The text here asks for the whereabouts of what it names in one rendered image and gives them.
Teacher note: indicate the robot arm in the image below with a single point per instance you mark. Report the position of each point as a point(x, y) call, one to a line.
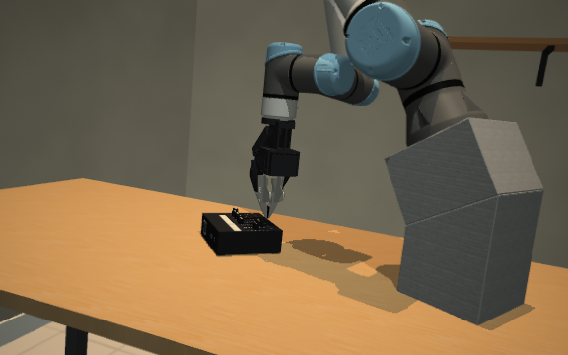
point(383, 43)

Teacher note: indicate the black lighting desk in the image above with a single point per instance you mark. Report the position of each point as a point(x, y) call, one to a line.
point(240, 233)

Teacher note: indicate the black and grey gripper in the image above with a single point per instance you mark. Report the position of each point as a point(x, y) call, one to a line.
point(284, 164)

